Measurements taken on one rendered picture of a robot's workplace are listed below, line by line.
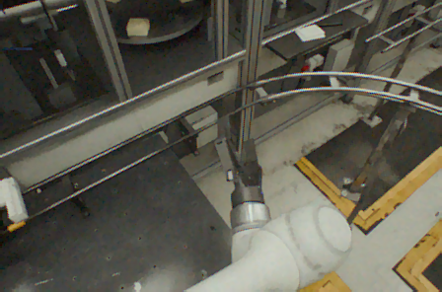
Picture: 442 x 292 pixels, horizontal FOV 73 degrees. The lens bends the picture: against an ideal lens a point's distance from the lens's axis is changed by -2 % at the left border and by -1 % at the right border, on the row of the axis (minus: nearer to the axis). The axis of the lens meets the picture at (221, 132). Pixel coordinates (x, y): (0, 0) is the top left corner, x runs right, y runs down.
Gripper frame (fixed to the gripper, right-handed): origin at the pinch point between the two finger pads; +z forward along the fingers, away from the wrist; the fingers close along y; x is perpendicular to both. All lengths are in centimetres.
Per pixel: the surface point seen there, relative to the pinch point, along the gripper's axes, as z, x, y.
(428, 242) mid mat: -14, 37, 147
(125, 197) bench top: 1, -52, 11
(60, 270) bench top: -22, -66, -1
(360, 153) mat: 48, 22, 145
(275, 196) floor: 23, -31, 109
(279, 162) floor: 48, -26, 116
